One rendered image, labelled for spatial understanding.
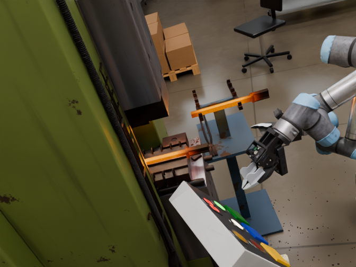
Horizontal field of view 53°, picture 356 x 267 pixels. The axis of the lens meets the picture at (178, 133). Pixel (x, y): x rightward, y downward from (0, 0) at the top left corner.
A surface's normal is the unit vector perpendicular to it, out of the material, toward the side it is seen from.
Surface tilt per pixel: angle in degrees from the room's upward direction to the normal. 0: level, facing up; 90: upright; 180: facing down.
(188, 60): 90
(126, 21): 90
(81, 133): 90
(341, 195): 0
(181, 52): 90
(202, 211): 30
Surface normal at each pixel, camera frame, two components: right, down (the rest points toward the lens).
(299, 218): -0.28, -0.80
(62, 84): 0.03, 0.55
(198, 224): -0.67, -0.47
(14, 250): 0.96, -0.25
